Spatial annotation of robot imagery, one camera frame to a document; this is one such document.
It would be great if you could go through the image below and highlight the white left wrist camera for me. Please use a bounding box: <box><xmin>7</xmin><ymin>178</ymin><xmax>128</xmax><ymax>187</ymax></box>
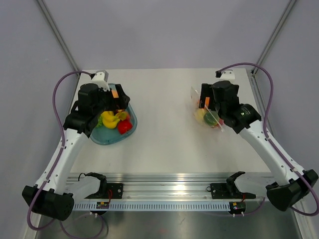
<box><xmin>91</xmin><ymin>70</ymin><xmax>110</xmax><ymax>91</ymax></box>

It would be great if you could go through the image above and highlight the right aluminium frame post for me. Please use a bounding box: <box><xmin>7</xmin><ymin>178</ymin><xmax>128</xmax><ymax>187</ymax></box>
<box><xmin>256</xmin><ymin>0</ymin><xmax>298</xmax><ymax>66</ymax></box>

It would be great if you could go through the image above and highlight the green grape bunch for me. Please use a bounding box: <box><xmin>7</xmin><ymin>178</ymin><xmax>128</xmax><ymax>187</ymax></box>
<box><xmin>96</xmin><ymin>116</ymin><xmax>103</xmax><ymax>127</ymax></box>

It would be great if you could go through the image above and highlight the bright red apple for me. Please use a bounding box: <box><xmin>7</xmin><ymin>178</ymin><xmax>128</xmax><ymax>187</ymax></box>
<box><xmin>117</xmin><ymin>120</ymin><xmax>133</xmax><ymax>135</ymax></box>

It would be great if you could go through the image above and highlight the teal plastic fruit basket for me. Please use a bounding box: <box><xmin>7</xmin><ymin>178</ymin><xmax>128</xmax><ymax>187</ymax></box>
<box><xmin>88</xmin><ymin>83</ymin><xmax>139</xmax><ymax>146</ymax></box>

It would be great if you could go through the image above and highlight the clear dotted zip bag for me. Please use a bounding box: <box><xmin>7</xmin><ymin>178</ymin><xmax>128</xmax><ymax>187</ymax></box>
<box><xmin>190</xmin><ymin>87</ymin><xmax>224</xmax><ymax>132</ymax></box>

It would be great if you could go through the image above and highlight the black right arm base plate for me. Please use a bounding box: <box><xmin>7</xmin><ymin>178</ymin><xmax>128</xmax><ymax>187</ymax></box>
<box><xmin>206</xmin><ymin>182</ymin><xmax>256</xmax><ymax>200</ymax></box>

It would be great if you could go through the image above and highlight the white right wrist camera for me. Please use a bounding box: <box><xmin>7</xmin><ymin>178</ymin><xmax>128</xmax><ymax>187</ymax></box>
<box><xmin>215</xmin><ymin>70</ymin><xmax>235</xmax><ymax>81</ymax></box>

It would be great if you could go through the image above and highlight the white slotted cable duct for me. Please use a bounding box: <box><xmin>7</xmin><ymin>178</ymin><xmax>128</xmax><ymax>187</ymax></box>
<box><xmin>72</xmin><ymin>201</ymin><xmax>247</xmax><ymax>212</ymax></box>

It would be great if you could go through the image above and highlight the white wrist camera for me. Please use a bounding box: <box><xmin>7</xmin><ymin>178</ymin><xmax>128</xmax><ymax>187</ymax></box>
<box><xmin>91</xmin><ymin>70</ymin><xmax>110</xmax><ymax>91</ymax></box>
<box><xmin>215</xmin><ymin>70</ymin><xmax>235</xmax><ymax>81</ymax></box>

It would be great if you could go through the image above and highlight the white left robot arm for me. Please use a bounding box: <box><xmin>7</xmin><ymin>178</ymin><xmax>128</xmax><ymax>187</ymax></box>
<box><xmin>22</xmin><ymin>83</ymin><xmax>130</xmax><ymax>221</ymax></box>

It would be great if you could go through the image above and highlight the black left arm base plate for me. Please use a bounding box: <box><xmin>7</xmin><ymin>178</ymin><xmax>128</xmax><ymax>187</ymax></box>
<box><xmin>85</xmin><ymin>183</ymin><xmax>124</xmax><ymax>200</ymax></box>

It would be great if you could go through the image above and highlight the dark green avocado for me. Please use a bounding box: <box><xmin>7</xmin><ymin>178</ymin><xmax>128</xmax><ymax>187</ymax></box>
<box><xmin>203</xmin><ymin>113</ymin><xmax>218</xmax><ymax>127</ymax></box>

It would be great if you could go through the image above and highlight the aluminium table rail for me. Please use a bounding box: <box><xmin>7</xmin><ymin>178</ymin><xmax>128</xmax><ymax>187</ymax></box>
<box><xmin>66</xmin><ymin>171</ymin><xmax>277</xmax><ymax>202</ymax></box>

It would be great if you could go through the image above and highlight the aluminium frame post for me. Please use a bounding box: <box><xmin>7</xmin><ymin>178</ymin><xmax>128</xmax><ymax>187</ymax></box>
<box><xmin>35</xmin><ymin>0</ymin><xmax>80</xmax><ymax>71</ymax></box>
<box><xmin>256</xmin><ymin>0</ymin><xmax>298</xmax><ymax>66</ymax></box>

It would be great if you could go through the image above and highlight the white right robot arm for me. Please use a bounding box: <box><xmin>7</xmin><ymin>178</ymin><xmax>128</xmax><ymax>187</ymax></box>
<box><xmin>198</xmin><ymin>80</ymin><xmax>319</xmax><ymax>211</ymax></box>

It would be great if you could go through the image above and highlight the left aluminium frame post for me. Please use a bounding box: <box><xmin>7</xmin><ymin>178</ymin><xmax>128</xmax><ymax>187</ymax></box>
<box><xmin>35</xmin><ymin>0</ymin><xmax>80</xmax><ymax>71</ymax></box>

